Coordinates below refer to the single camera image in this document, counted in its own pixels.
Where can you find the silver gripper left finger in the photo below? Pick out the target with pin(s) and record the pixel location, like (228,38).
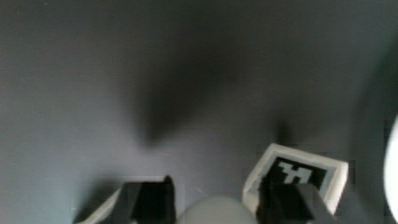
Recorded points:
(139,204)

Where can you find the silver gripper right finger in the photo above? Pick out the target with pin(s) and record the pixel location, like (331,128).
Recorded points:
(290,204)

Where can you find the white round table top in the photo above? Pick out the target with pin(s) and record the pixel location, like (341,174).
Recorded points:
(391,169)

